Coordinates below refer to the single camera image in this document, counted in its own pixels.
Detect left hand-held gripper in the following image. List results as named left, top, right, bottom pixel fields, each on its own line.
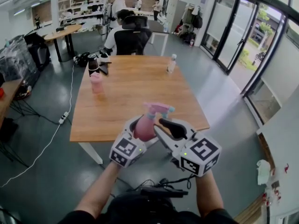
left=109, top=115, right=162, bottom=168

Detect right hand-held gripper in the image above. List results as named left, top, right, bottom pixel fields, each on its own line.
left=153, top=118, right=222, bottom=178

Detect pink spray bottle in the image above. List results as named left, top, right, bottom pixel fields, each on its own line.
left=133, top=114, right=157, bottom=142

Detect pink teal spray nozzle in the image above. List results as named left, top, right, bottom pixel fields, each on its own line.
left=142, top=102, right=176, bottom=120

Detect person's right forearm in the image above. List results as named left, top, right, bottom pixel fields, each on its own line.
left=195, top=171, right=225, bottom=218

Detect person's left forearm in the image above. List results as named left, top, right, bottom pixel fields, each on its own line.
left=74, top=161, right=121, bottom=219

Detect clear plastic water bottle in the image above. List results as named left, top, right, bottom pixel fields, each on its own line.
left=166, top=54, right=178, bottom=74

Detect dark brown lidded bottle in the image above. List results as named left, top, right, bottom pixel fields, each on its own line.
left=87, top=54, right=100, bottom=77

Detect white table leg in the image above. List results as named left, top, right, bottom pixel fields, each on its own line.
left=78, top=141, right=103, bottom=165

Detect black chest-mounted device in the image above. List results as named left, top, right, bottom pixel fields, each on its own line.
left=140, top=188, right=189, bottom=198

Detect pink tumbler with lid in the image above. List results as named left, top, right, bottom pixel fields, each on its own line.
left=90, top=72, right=105, bottom=94

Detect black flat tool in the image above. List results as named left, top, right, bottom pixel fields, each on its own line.
left=99, top=61, right=112, bottom=76

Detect white power strip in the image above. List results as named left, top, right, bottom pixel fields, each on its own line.
left=58, top=111, right=70, bottom=125

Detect person's black clothing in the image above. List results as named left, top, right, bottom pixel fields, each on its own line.
left=58, top=195, right=236, bottom=224

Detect white crumpled cloth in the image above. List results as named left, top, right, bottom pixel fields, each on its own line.
left=256, top=159, right=271, bottom=185

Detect black bag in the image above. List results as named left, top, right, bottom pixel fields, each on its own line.
left=73, top=52, right=91, bottom=67

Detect black mesh office chair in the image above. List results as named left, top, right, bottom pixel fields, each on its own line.
left=114, top=15, right=153, bottom=56

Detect stack of wooden planks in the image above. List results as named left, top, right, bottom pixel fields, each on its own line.
left=233, top=195, right=266, bottom=224

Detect dark table with white legs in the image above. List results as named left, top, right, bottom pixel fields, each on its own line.
left=147, top=20, right=169, bottom=57

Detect black framed glass door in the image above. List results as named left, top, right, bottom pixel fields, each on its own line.
left=213, top=0, right=260, bottom=76

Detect coat rack with clothes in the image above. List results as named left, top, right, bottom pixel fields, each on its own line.
left=179, top=4, right=203, bottom=44

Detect white locker cabinet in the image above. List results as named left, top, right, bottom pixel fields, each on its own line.
left=167, top=0, right=187, bottom=34

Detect round wooden table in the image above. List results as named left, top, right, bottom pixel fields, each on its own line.
left=43, top=24, right=83, bottom=63

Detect wooden side desk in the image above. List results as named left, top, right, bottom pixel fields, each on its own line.
left=0, top=78, right=23, bottom=126

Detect plastic wrapped black crate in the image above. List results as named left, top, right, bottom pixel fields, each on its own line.
left=0, top=37, right=40, bottom=88

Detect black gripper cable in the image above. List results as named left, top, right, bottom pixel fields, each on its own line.
left=158, top=174, right=197, bottom=189

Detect white power cable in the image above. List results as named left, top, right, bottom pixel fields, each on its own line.
left=0, top=65, right=74, bottom=188

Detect red and white wall clips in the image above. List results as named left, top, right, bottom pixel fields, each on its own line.
left=263, top=163, right=290, bottom=205

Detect white wall shelving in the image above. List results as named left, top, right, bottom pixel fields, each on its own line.
left=58, top=0, right=108, bottom=28

